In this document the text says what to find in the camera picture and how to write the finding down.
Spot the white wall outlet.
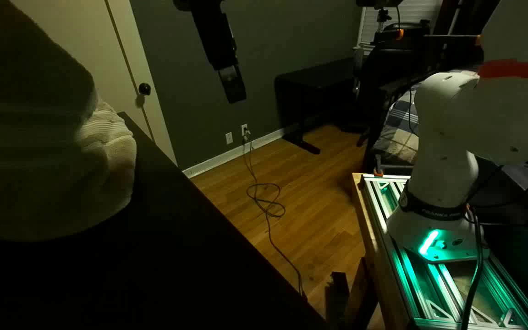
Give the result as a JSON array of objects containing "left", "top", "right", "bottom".
[{"left": 240, "top": 123, "right": 251, "bottom": 137}]

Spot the dark wooden dresser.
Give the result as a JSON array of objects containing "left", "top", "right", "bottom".
[{"left": 0, "top": 134, "right": 327, "bottom": 330}]

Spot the white closet door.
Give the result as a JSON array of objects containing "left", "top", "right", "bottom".
[{"left": 11, "top": 0, "right": 176, "bottom": 161}]

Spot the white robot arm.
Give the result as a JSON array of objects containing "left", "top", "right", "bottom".
[{"left": 387, "top": 0, "right": 528, "bottom": 262}]

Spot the black door knob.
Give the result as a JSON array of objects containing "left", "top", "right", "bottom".
[{"left": 138, "top": 82, "right": 152, "bottom": 95}]

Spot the black hanging strap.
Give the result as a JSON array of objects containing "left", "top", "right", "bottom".
[{"left": 173, "top": 0, "right": 248, "bottom": 104}]

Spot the cream folded towel pile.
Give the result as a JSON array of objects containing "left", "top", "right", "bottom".
[{"left": 0, "top": 0, "right": 138, "bottom": 242}]

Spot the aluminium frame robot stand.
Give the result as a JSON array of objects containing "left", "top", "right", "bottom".
[{"left": 352, "top": 172, "right": 528, "bottom": 330}]

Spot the black floor cable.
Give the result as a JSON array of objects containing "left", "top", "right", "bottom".
[{"left": 240, "top": 130, "right": 306, "bottom": 299}]

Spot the plaid cushion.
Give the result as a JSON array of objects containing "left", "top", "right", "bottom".
[{"left": 374, "top": 88, "right": 420, "bottom": 163}]

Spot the black side table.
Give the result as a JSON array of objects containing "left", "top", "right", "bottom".
[{"left": 273, "top": 57, "right": 354, "bottom": 154}]

